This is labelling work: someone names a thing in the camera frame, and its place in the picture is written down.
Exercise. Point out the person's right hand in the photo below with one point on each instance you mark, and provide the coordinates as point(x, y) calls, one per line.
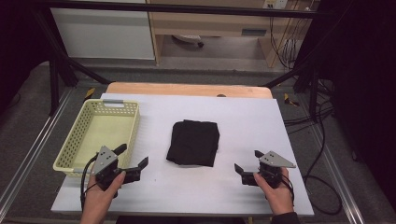
point(278, 199)

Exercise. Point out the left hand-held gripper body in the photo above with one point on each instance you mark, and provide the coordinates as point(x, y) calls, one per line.
point(104, 157)

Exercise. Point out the white power strip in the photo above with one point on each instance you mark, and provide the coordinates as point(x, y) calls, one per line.
point(188, 39)

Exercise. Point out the aluminium floor rail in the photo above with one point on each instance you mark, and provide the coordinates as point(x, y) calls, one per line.
point(31, 152)
point(339, 177)

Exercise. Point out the white table board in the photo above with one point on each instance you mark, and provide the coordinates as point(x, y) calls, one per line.
point(193, 189)

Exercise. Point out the white wall socket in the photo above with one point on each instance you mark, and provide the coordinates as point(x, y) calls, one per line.
point(275, 3)

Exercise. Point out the light wooden desk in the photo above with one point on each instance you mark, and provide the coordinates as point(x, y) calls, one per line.
point(199, 26)

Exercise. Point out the wooden table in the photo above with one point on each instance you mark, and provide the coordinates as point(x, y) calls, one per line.
point(174, 89)

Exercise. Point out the black metal frame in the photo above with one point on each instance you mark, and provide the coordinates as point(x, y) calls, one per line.
point(186, 8)

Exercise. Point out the black cloth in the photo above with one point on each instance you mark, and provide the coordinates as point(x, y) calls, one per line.
point(193, 143)

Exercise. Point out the pale yellow plastic basket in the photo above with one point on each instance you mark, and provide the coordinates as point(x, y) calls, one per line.
point(102, 127)

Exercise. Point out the white cabinet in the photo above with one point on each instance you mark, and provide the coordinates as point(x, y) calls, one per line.
point(102, 34)

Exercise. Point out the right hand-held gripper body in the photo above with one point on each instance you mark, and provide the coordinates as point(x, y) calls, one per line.
point(274, 160)

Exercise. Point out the yellow black floor tape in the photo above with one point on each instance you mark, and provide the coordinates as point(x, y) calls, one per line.
point(290, 100)
point(89, 93)

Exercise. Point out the person's left hand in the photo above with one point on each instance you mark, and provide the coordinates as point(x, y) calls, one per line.
point(96, 197)

